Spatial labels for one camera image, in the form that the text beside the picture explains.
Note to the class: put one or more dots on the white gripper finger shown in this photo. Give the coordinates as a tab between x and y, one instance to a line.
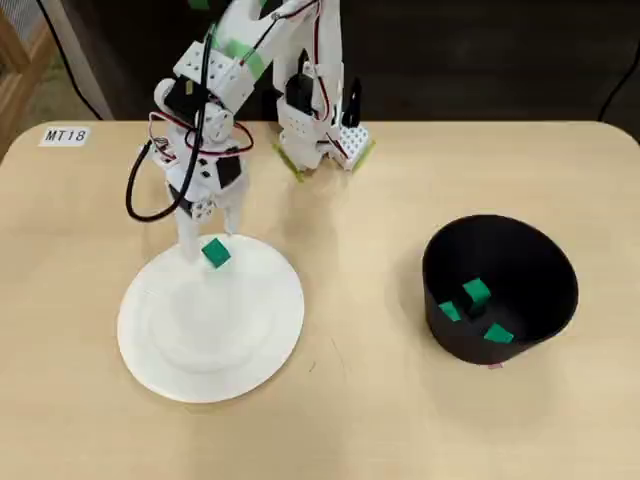
232	215
187	240

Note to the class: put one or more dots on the green cube block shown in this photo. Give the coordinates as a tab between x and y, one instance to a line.
450	310
498	333
216	251
475	292

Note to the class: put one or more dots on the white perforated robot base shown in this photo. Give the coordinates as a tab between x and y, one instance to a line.
352	142

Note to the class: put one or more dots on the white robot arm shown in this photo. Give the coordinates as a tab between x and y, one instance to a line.
215	70

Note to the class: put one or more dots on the black pot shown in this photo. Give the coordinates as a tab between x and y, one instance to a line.
530	280

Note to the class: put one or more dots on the white paper plate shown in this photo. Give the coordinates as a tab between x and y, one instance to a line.
210	360

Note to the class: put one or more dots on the white MT18 label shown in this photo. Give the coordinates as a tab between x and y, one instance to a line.
65	135

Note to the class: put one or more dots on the green tape piece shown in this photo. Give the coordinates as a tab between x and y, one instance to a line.
200	3

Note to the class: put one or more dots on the grey corrugated panel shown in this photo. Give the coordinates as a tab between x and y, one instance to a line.
20	15

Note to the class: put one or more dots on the pink tape piece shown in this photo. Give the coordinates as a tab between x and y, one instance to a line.
495	366

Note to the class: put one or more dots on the wrist camera on white mount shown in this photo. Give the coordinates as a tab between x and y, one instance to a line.
165	160

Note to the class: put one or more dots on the wooden frame furniture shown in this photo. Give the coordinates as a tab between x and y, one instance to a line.
20	80

